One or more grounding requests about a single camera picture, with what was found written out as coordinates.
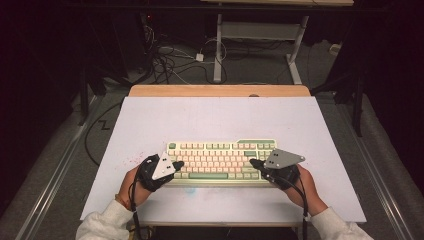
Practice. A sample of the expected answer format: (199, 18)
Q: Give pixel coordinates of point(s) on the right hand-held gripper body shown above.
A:
(283, 160)

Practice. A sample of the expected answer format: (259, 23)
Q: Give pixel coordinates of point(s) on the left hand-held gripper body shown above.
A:
(161, 168)

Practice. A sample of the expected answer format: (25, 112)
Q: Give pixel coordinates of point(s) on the green and cream keyboard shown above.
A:
(216, 160)

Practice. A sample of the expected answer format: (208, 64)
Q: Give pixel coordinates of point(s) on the person's left hand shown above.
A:
(128, 188)

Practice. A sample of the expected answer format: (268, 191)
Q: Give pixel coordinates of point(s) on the person's right hand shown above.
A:
(310, 196)

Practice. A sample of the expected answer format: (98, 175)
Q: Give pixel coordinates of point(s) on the white table cover board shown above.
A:
(216, 116)

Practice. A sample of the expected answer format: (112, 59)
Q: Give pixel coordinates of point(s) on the black metal stand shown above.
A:
(83, 100)
(358, 110)

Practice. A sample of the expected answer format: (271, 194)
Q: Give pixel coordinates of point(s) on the white power adapter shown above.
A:
(199, 57)

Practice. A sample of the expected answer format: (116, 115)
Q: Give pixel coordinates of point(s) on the metal floor rail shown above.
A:
(56, 186)
(380, 190)

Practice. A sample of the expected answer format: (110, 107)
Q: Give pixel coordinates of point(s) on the white desk frame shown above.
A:
(218, 50)

